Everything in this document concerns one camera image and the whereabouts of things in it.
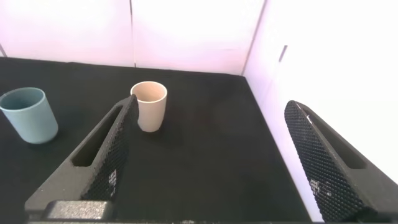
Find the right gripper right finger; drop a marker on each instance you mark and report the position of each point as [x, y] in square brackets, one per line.
[326, 161]

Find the teal plastic cup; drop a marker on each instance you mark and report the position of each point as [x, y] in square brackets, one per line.
[31, 121]

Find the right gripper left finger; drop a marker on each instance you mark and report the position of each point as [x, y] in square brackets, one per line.
[62, 186]

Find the beige plastic cup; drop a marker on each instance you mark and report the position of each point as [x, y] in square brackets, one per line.
[152, 109]

